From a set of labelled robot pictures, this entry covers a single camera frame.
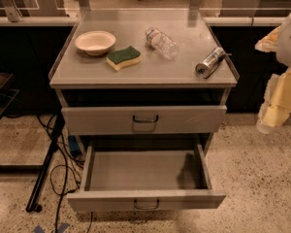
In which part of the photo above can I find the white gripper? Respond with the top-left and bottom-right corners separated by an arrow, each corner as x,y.
256,68 -> 291,134

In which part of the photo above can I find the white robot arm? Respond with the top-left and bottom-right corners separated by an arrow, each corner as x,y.
255,14 -> 291,134

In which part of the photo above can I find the grey drawer cabinet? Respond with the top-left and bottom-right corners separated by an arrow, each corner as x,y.
50,9 -> 239,147

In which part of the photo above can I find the grey top drawer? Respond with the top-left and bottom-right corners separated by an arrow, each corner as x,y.
62,106 -> 226,135

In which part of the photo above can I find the silver metal can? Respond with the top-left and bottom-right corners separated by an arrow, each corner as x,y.
195,47 -> 226,79

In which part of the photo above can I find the clear plastic water bottle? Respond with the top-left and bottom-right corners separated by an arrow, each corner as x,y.
145,27 -> 178,60

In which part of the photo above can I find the green and yellow sponge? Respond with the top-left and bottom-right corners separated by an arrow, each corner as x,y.
107,47 -> 142,71

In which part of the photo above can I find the black table leg stand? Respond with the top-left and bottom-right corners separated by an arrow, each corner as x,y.
26,114 -> 64,213

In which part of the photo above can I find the blue tape cross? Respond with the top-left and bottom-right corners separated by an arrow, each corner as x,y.
33,222 -> 71,233

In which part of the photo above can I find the black side table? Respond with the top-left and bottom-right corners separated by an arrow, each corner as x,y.
0,73 -> 42,174

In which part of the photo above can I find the black floor cable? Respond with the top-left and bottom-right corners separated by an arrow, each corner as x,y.
36,114 -> 95,233

